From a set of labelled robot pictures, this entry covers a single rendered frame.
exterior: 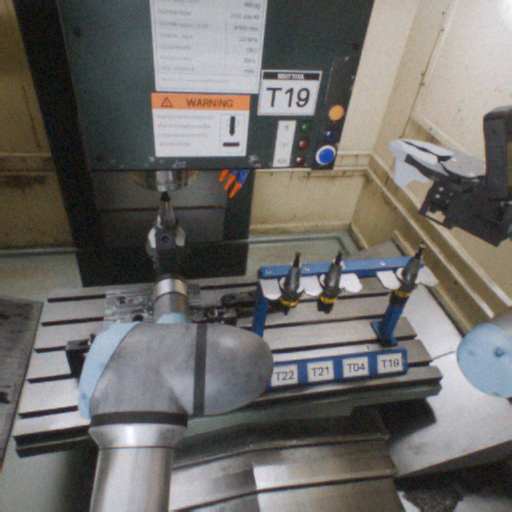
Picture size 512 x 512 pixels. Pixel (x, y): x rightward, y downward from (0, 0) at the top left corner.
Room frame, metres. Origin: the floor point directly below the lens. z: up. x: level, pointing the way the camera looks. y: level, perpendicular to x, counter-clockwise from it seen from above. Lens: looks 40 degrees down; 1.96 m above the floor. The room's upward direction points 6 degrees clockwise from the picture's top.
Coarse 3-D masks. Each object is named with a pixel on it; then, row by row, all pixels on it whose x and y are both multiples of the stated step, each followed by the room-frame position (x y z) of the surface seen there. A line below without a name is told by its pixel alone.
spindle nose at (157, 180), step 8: (128, 176) 0.80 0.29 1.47; (136, 176) 0.77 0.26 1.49; (144, 176) 0.76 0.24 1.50; (152, 176) 0.76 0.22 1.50; (160, 176) 0.76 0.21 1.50; (168, 176) 0.77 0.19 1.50; (176, 176) 0.77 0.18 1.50; (184, 176) 0.79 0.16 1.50; (192, 176) 0.81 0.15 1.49; (136, 184) 0.78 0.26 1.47; (144, 184) 0.77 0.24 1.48; (152, 184) 0.76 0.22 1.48; (160, 184) 0.76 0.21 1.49; (168, 184) 0.77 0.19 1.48; (176, 184) 0.78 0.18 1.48; (184, 184) 0.79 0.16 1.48
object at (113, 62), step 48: (96, 0) 0.62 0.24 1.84; (144, 0) 0.64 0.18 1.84; (288, 0) 0.69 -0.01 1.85; (336, 0) 0.71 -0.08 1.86; (96, 48) 0.62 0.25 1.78; (144, 48) 0.64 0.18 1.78; (288, 48) 0.69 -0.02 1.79; (336, 48) 0.71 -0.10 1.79; (96, 96) 0.62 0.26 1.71; (144, 96) 0.64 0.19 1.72; (96, 144) 0.61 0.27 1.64; (144, 144) 0.63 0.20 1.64
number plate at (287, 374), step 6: (282, 366) 0.71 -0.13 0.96; (288, 366) 0.72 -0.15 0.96; (294, 366) 0.72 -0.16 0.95; (276, 372) 0.70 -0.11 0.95; (282, 372) 0.70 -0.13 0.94; (288, 372) 0.70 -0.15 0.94; (294, 372) 0.71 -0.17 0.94; (276, 378) 0.69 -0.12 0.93; (282, 378) 0.69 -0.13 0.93; (288, 378) 0.69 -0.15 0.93; (294, 378) 0.70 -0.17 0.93; (276, 384) 0.68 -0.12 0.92; (282, 384) 0.68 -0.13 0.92
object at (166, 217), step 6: (168, 198) 0.84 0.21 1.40; (162, 204) 0.83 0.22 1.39; (168, 204) 0.83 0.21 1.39; (162, 210) 0.82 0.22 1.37; (168, 210) 0.83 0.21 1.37; (162, 216) 0.82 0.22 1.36; (168, 216) 0.82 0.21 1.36; (174, 216) 0.85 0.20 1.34; (162, 222) 0.82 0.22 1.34; (168, 222) 0.82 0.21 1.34; (174, 222) 0.84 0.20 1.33
